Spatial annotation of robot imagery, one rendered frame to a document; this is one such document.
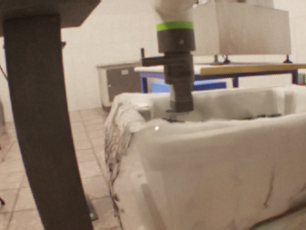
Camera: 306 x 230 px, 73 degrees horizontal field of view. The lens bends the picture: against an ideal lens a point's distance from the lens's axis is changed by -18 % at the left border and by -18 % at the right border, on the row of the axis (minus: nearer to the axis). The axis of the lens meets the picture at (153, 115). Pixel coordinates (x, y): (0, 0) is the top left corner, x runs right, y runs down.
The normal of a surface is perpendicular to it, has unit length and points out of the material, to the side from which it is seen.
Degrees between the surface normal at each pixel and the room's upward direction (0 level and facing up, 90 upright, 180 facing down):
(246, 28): 90
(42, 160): 90
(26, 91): 90
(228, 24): 90
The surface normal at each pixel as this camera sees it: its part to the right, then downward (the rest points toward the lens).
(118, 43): 0.35, 0.18
